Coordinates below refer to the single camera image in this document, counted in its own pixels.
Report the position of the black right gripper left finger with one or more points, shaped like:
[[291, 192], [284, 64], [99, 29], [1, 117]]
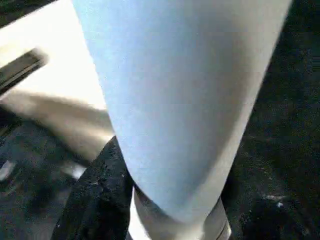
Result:
[[100, 195]]

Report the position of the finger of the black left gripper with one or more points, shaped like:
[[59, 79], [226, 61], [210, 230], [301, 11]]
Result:
[[22, 70]]

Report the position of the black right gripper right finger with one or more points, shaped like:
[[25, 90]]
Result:
[[270, 210]]

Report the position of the white plastic table top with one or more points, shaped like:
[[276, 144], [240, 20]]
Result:
[[62, 75]]

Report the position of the white plastic table leg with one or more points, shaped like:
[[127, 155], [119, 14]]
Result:
[[175, 100]]

